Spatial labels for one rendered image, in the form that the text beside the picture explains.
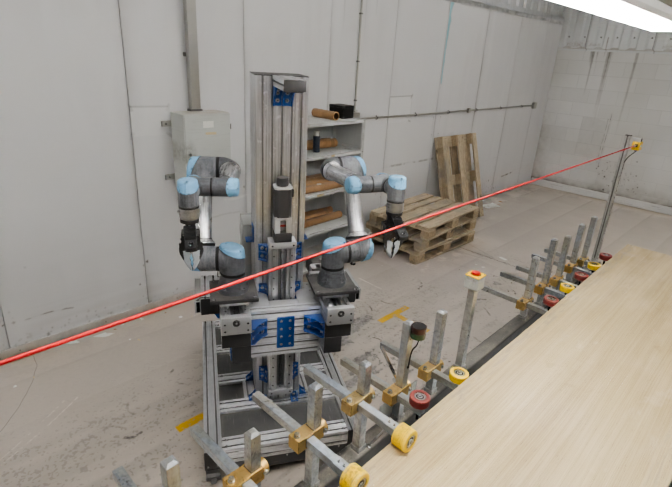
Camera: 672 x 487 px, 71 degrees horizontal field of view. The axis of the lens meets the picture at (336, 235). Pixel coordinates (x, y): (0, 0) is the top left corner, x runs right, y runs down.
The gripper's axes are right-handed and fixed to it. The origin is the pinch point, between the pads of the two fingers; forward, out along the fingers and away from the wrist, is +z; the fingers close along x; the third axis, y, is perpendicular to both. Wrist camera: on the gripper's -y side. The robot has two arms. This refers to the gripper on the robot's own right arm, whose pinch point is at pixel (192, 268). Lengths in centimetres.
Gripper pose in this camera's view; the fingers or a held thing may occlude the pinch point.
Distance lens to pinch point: 194.5
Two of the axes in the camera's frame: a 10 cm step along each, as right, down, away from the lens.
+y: -2.6, -3.6, 9.0
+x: -9.6, 0.5, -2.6
